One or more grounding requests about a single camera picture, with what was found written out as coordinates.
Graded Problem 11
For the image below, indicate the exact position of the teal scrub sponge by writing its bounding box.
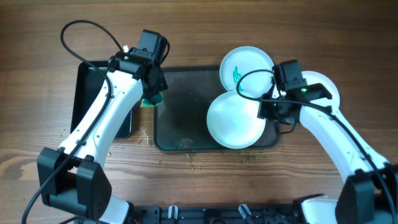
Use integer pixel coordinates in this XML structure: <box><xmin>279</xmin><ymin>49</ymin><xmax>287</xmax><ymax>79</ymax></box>
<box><xmin>140</xmin><ymin>93</ymin><xmax>164</xmax><ymax>108</ymax></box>

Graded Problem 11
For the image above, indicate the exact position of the white plate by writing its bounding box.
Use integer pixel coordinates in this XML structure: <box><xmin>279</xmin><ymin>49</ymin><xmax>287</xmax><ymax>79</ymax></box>
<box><xmin>220</xmin><ymin>46</ymin><xmax>274</xmax><ymax>98</ymax></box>
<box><xmin>206</xmin><ymin>91</ymin><xmax>266</xmax><ymax>149</ymax></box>
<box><xmin>302</xmin><ymin>71</ymin><xmax>341</xmax><ymax>106</ymax></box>

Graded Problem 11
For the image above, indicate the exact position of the white plate top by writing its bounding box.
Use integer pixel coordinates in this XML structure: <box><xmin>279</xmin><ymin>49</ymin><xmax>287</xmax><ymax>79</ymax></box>
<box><xmin>220</xmin><ymin>46</ymin><xmax>274</xmax><ymax>98</ymax></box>

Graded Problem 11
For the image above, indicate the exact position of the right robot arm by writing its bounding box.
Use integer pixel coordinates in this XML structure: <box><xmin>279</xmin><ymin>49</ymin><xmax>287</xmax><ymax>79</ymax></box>
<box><xmin>258</xmin><ymin>60</ymin><xmax>397</xmax><ymax>223</ymax></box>

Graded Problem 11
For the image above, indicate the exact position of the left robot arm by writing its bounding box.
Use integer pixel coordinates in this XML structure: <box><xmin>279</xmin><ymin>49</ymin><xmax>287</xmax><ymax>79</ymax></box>
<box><xmin>36</xmin><ymin>49</ymin><xmax>167</xmax><ymax>223</ymax></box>

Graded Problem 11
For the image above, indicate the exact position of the large dark serving tray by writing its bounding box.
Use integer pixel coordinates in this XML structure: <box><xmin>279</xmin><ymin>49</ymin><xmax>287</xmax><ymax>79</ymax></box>
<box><xmin>153</xmin><ymin>66</ymin><xmax>279</xmax><ymax>152</ymax></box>

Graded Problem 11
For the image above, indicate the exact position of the black mounting rail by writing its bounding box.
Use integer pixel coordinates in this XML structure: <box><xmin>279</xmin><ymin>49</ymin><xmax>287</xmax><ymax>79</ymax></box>
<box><xmin>124</xmin><ymin>203</ymin><xmax>306</xmax><ymax>224</ymax></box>

